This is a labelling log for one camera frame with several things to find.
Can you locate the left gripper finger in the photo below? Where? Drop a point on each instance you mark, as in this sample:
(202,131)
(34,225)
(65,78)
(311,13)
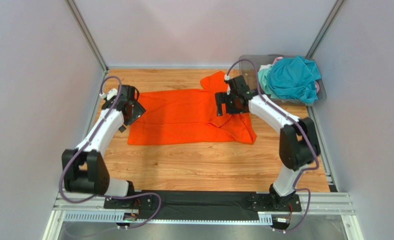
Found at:
(122,128)
(134,110)

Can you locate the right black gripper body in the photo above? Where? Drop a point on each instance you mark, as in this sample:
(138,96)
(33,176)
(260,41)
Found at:
(226,103)

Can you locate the orange t shirt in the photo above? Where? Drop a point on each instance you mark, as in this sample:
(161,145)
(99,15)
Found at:
(189,116)

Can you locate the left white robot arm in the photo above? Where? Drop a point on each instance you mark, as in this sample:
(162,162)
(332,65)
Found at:
(84,166)

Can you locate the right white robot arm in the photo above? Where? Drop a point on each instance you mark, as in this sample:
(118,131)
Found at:
(298,141)

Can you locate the clear plastic bin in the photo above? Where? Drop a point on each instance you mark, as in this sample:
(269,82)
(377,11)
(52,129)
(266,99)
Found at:
(246,69)

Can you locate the mint green t shirt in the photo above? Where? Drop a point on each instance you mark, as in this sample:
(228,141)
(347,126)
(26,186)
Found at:
(263,75)

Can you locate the pink garment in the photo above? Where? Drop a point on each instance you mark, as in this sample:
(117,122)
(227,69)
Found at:
(277,59)

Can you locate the teal t shirt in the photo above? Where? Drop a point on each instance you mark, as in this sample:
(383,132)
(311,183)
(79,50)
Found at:
(295,78)

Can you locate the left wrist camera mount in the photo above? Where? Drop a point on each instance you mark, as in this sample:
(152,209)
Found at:
(111,94)

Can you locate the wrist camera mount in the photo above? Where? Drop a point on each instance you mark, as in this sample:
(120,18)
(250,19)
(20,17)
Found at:
(111,94)
(227,78)

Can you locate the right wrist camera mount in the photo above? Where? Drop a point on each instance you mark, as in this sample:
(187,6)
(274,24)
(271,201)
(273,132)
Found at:
(227,78)

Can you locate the aluminium frame rail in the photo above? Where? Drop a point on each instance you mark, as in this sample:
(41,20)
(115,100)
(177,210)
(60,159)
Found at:
(313,204)

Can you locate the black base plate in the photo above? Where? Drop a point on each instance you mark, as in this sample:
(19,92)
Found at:
(204,205)

